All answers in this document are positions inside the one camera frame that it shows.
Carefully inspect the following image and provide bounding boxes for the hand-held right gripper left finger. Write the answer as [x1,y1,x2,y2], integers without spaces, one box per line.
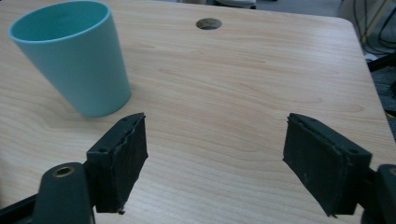
[85,112,149,216]

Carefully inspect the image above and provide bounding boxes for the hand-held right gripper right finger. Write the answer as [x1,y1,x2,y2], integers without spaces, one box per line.
[282,112,374,217]

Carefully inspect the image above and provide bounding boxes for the teal plastic cup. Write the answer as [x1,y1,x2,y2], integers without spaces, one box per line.
[7,0,133,119]

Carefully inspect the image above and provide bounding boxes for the black metal stand bar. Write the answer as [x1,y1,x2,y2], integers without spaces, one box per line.
[367,54,396,73]

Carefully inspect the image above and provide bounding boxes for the black cables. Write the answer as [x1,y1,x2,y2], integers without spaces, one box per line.
[352,0,396,56]

